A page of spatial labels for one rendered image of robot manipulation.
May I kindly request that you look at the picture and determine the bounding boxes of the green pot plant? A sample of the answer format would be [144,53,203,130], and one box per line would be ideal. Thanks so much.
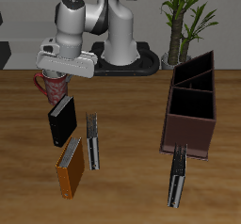
[160,0,223,71]

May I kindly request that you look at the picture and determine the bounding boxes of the black book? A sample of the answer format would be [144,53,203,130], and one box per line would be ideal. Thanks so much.
[47,94,78,148]

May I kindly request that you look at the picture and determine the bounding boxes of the dark brown desk caddy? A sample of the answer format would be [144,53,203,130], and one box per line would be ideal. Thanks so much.
[159,49,217,162]

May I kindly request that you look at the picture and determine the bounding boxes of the thin grey book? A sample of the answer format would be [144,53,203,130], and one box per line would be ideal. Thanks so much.
[167,143,188,209]
[86,112,101,171]

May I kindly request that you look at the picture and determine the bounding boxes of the red mug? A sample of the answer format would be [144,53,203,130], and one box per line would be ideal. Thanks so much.
[33,69,72,106]

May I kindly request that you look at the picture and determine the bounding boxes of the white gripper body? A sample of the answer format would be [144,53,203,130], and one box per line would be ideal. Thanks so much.
[35,50,99,79]

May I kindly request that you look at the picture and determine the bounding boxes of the orange book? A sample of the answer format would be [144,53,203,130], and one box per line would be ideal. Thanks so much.
[55,136,86,200]

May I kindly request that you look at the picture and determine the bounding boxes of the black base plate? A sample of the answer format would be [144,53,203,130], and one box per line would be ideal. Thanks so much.
[89,41,161,77]

